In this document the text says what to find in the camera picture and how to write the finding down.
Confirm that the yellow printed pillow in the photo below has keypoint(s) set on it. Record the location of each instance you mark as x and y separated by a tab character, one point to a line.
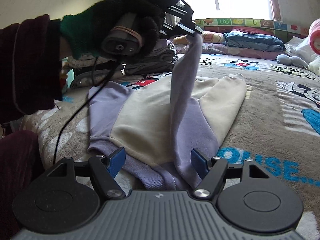
212	38

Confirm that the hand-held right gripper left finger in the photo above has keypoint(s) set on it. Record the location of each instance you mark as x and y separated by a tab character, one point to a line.
117	163

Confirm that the cream satin quilt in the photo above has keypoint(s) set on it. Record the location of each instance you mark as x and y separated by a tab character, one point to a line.
315	67

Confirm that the cream and lavender sweatshirt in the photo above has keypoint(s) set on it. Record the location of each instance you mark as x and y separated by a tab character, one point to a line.
150	110

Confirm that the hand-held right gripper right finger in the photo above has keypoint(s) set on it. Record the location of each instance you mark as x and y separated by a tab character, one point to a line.
200	165

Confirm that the pink folded quilt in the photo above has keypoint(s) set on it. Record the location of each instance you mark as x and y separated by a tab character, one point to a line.
316	35

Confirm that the blue folded blanket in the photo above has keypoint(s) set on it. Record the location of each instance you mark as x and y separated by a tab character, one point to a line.
255	41

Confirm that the purple pillow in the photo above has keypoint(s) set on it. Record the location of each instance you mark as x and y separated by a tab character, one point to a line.
225	50

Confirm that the colourful alphabet foam mat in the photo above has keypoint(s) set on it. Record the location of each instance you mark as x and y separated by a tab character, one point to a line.
250	21

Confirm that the person's left forearm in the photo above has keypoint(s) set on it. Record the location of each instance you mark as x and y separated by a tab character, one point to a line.
30	67

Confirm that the person's left hand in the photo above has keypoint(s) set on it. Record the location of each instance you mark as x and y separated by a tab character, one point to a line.
100	17

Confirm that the light blue plush toy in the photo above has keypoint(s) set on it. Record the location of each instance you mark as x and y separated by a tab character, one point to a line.
290	60

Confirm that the cartoon mouse printed blanket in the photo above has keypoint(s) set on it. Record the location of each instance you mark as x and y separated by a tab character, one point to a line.
262	120

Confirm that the red folded cloth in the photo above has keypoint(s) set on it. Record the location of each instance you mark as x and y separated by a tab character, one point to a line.
241	28

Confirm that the white quilted pillow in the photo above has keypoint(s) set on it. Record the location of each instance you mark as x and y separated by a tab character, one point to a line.
300	46

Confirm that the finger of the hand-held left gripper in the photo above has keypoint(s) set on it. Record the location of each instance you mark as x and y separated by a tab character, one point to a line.
186	11
175	28

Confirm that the person's maroon pants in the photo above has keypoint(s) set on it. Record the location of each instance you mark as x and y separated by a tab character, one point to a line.
17	180

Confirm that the stack of folded clothes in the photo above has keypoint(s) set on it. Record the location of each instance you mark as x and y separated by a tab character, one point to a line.
155	60
82	80

